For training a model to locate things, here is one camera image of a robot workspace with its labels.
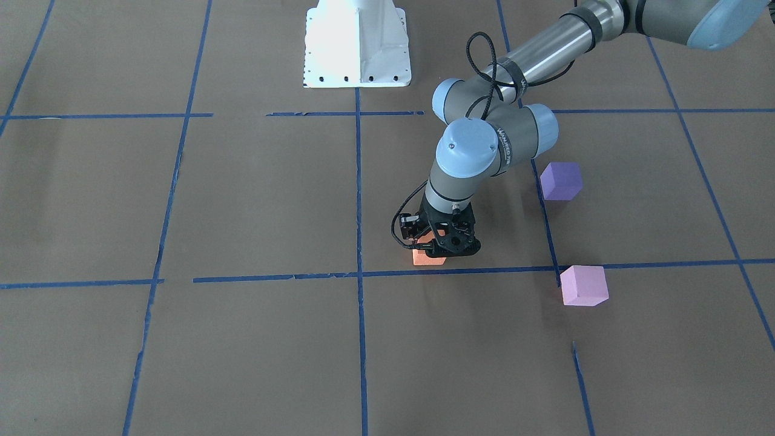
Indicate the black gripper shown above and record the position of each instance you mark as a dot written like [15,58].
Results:
[413,226]

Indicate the orange foam cube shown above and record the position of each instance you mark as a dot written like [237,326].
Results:
[420,258]

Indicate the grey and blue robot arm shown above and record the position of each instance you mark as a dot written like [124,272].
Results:
[486,134]

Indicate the purple foam cube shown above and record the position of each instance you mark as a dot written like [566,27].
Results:
[561,181]

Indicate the pink foam cube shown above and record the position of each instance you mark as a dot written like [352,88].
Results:
[584,286]

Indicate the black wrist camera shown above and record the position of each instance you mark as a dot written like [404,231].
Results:
[411,227]

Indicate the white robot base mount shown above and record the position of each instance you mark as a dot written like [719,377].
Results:
[356,44]

